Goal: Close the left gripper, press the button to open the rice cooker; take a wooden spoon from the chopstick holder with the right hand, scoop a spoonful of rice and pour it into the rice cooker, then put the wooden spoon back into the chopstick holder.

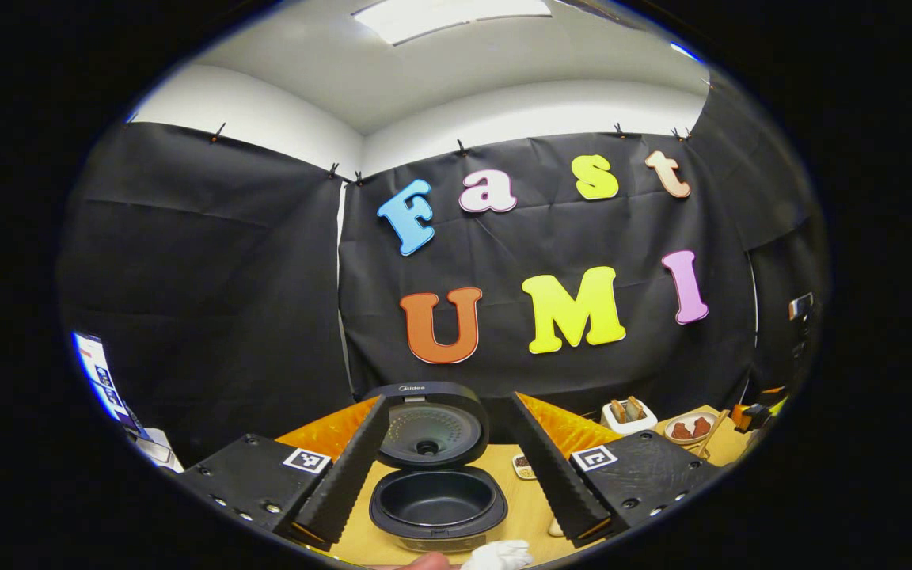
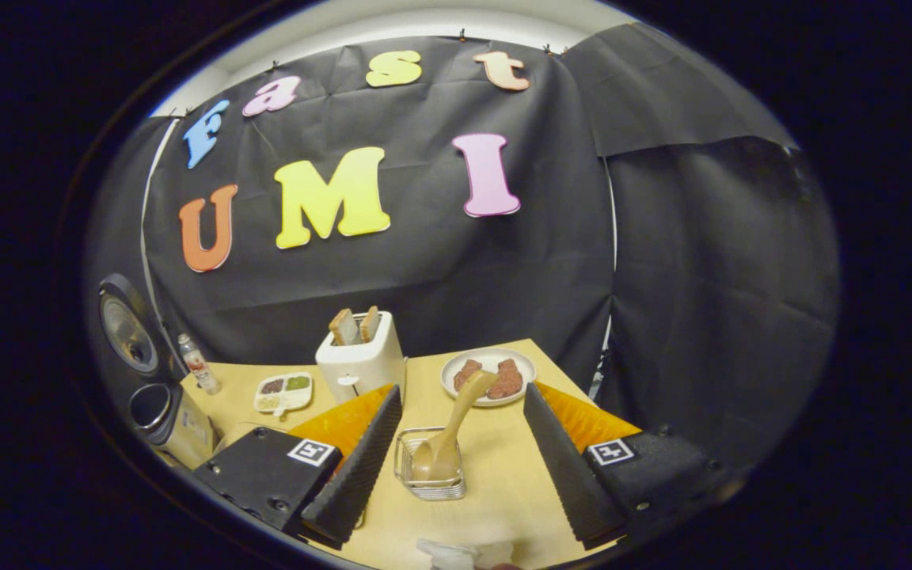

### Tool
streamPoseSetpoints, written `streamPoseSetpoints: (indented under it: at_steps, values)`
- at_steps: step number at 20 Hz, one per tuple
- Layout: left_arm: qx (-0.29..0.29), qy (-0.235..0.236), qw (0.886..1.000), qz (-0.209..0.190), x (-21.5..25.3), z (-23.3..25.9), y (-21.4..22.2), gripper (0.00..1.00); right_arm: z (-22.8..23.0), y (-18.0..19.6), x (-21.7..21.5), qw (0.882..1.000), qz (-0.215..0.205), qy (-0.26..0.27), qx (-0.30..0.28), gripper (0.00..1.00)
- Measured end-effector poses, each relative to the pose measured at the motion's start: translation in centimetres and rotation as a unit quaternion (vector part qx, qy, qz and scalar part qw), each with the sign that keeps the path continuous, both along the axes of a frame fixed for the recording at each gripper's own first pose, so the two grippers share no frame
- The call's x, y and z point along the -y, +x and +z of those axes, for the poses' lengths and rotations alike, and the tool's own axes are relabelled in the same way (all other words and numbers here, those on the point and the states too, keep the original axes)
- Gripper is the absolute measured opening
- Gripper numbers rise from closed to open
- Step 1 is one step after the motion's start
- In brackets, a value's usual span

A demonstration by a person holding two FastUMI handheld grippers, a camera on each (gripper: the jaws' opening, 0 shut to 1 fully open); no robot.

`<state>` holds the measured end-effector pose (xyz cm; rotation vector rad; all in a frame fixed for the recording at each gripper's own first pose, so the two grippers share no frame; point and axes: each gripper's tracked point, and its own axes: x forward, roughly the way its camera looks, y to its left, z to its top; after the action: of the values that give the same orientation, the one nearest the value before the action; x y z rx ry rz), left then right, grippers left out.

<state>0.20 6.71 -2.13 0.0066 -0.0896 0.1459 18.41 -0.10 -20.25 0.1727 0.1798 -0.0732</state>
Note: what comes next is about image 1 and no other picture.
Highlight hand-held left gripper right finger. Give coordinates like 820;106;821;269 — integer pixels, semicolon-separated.
505;391;724;549

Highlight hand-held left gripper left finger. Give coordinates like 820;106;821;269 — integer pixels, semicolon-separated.
177;394;392;553

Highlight wooden spoon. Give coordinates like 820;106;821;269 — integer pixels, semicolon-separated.
693;409;730;458

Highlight black rice cooker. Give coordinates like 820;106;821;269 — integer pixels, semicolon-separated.
367;382;508;553

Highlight white plate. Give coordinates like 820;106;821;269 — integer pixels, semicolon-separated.
663;410;720;446

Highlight white toaster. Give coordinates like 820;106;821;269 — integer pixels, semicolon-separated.
601;396;659;436

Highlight white crumpled cloth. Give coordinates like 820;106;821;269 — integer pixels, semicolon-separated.
462;540;534;570

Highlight white papers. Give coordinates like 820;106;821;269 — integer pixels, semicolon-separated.
135;427;184;473

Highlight black backdrop cloth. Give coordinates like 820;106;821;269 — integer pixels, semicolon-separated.
56;75;829;468

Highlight computer monitor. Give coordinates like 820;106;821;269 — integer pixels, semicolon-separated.
72;331;144;438

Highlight ceiling light panel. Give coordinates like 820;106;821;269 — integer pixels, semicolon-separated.
353;0;552;44

